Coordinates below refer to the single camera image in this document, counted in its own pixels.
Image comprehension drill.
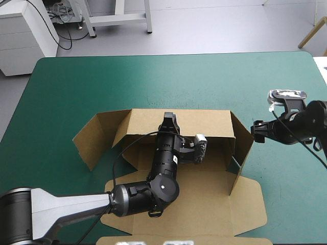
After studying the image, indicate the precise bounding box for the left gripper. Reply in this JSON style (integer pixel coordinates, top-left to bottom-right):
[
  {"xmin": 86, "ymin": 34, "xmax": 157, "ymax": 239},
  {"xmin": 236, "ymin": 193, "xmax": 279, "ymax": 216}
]
[{"xmin": 155, "ymin": 111, "xmax": 185, "ymax": 156}]

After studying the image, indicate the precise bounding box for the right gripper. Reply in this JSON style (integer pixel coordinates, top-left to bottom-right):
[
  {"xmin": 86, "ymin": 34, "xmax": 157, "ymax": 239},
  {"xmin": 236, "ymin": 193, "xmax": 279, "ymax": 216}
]
[{"xmin": 250, "ymin": 111, "xmax": 311, "ymax": 146}]

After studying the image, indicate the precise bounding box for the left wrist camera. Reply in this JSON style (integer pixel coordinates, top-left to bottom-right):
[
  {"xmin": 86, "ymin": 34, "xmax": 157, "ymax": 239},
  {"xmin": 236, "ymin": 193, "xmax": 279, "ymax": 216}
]
[{"xmin": 192, "ymin": 133, "xmax": 208, "ymax": 164}]

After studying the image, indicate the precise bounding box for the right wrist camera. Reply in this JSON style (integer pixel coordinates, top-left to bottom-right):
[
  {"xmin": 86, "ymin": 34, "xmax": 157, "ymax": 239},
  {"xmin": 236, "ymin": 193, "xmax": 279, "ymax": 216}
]
[{"xmin": 267, "ymin": 89, "xmax": 308, "ymax": 106}]

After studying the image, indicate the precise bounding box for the white metal table frame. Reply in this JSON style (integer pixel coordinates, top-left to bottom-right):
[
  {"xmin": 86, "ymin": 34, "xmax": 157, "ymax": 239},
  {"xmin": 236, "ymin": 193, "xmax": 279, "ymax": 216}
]
[{"xmin": 81, "ymin": 0, "xmax": 153, "ymax": 39}]

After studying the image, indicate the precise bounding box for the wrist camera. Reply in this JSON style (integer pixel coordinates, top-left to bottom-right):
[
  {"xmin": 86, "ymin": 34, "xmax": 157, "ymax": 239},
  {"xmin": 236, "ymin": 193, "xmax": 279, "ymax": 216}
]
[
  {"xmin": 192, "ymin": 133, "xmax": 208, "ymax": 164},
  {"xmin": 267, "ymin": 89, "xmax": 308, "ymax": 106}
]

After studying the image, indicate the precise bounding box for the white side table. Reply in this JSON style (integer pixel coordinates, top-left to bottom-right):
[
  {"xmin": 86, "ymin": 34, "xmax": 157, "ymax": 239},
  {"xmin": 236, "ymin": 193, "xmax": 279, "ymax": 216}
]
[{"xmin": 312, "ymin": 56, "xmax": 327, "ymax": 86}]

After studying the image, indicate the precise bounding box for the brown cardboard box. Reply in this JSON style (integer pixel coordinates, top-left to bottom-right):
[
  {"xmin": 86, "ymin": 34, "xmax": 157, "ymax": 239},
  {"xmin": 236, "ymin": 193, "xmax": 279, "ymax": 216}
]
[{"xmin": 72, "ymin": 108, "xmax": 273, "ymax": 245}]

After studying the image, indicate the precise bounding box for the grey cable bundle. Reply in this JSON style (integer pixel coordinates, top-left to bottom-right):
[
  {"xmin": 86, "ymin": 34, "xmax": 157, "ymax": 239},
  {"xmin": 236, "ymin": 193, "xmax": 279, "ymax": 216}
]
[{"xmin": 45, "ymin": 2, "xmax": 84, "ymax": 26}]

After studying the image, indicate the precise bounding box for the white drawer cabinet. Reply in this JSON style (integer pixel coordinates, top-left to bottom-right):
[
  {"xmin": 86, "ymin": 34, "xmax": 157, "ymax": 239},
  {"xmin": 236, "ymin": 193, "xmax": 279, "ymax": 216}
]
[{"xmin": 0, "ymin": 0, "xmax": 60, "ymax": 77}]

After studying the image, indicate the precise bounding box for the black floor cable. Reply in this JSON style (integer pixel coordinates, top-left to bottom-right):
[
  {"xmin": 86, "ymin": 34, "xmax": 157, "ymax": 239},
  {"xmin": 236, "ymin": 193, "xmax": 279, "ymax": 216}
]
[{"xmin": 25, "ymin": 0, "xmax": 89, "ymax": 51}]

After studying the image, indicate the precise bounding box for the wooden chair leg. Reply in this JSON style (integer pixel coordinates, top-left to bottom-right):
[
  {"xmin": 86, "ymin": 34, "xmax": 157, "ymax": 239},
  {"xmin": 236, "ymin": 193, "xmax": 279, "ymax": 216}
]
[{"xmin": 298, "ymin": 16, "xmax": 327, "ymax": 50}]

